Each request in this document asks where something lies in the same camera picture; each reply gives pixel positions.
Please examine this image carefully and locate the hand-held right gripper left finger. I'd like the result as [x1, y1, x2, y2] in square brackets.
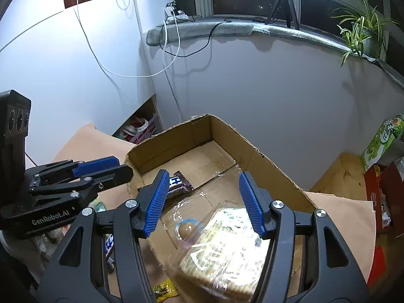
[36, 169, 171, 303]

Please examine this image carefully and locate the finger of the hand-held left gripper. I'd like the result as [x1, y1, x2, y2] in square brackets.
[25, 156, 120, 187]
[30, 165, 134, 207]

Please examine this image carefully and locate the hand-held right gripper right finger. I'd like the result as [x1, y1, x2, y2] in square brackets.
[238, 172, 371, 303]

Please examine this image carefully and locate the brown chocolate bar blue label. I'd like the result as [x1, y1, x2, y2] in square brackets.
[137, 170, 194, 199]
[104, 234, 116, 273]

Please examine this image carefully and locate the clear bread package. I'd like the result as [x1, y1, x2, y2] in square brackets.
[167, 199, 272, 302]

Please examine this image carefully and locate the brown cardboard box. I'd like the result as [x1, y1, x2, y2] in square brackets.
[106, 114, 318, 303]

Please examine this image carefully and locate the yellow snack packet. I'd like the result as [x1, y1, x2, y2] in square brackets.
[153, 279, 179, 302]

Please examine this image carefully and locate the pink plastic basket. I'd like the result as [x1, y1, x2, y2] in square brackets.
[121, 114, 159, 145]

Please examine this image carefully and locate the red cardboard box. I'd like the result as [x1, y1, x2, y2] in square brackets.
[363, 156, 404, 235]

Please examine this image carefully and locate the red flat packet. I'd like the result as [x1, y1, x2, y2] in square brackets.
[367, 245, 387, 288]

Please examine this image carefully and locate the green printed carton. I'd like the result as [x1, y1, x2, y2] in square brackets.
[361, 114, 404, 172]

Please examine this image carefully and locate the white power strip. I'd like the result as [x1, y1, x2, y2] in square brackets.
[164, 2, 187, 20]

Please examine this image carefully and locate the grey windowsill mat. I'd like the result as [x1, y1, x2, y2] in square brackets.
[146, 19, 404, 83]

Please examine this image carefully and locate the green spider plant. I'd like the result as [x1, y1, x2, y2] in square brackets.
[330, 0, 400, 67]

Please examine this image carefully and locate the white cable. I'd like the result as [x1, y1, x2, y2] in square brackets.
[73, 0, 184, 120]

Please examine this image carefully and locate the black cable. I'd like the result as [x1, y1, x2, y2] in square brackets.
[159, 18, 254, 58]

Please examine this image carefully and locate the black camera tripod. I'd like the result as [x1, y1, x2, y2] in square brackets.
[264, 0, 300, 30]

